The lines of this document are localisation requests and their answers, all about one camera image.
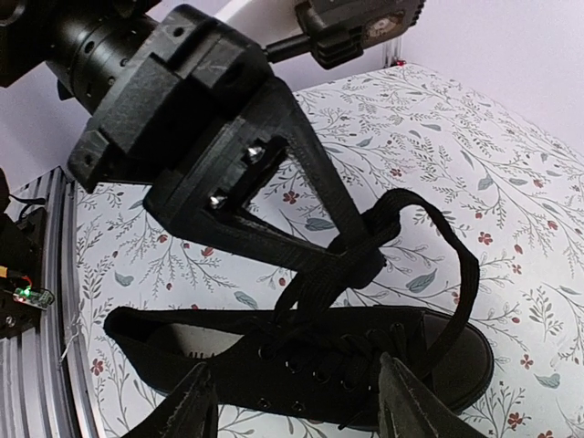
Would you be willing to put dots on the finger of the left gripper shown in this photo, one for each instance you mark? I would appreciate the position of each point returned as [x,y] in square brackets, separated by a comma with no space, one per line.
[357,232]
[204,199]

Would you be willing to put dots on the front aluminium rail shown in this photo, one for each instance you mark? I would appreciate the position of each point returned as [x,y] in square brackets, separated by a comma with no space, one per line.
[45,390]

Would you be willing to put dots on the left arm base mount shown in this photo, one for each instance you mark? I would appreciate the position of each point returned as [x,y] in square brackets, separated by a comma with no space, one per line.
[23,231]

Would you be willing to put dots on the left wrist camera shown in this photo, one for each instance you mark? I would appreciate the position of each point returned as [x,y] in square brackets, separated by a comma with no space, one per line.
[336,32]

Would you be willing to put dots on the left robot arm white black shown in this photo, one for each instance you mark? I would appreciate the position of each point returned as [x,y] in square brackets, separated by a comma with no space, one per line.
[63,33]

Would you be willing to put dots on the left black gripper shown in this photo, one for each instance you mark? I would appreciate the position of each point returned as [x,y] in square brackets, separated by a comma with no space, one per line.
[154,88]

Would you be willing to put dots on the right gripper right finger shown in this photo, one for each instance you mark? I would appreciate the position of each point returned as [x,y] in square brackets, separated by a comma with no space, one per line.
[408,409]

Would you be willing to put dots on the left aluminium frame post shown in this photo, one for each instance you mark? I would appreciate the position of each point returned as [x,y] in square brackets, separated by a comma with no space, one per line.
[392,53]

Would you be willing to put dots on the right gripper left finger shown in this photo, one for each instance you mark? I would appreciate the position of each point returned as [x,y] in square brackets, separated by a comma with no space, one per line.
[190,410]

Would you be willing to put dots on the black canvas shoe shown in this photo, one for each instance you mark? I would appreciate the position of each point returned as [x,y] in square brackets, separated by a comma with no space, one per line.
[328,373]

